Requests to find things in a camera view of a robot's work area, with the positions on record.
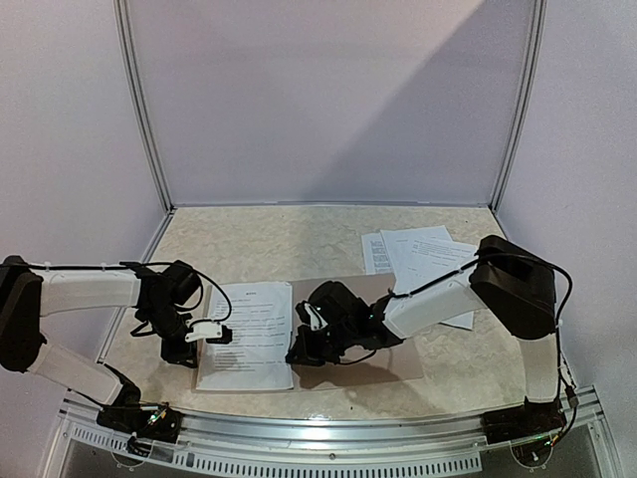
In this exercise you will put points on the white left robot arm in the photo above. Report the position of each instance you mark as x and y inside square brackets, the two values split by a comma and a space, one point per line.
[157, 292]

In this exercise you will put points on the printed white top sheet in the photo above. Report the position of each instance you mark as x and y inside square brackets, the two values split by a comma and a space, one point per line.
[260, 317]

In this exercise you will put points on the aluminium front rail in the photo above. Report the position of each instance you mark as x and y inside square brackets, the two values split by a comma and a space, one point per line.
[446, 445]

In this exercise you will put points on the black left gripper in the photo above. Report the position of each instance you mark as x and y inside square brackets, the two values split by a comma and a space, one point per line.
[180, 355]

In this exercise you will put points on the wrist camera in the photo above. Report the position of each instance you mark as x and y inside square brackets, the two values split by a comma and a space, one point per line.
[209, 331]
[310, 316]

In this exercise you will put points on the pink paper folder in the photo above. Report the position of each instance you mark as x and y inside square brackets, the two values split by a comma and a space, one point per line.
[359, 366]

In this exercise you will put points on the white paper stack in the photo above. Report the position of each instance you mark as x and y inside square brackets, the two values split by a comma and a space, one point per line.
[423, 264]

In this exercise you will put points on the aluminium frame left post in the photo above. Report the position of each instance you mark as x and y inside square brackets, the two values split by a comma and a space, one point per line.
[139, 103]

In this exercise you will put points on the aluminium frame post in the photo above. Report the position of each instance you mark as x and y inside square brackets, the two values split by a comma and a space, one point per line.
[139, 103]
[530, 61]

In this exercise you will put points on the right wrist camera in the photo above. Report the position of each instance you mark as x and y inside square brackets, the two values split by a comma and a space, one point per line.
[310, 316]

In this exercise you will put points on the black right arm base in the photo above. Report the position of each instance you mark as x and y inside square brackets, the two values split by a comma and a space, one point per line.
[529, 420]

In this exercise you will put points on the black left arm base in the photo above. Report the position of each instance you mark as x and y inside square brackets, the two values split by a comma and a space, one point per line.
[155, 421]

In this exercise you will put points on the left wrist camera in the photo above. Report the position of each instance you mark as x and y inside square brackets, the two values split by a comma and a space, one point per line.
[209, 331]

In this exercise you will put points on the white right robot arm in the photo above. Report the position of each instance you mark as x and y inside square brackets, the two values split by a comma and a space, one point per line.
[515, 285]

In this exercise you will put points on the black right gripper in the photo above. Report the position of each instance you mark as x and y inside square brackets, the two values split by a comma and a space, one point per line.
[309, 341]

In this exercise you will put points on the aluminium frame right post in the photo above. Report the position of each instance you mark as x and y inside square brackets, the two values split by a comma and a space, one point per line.
[530, 61]

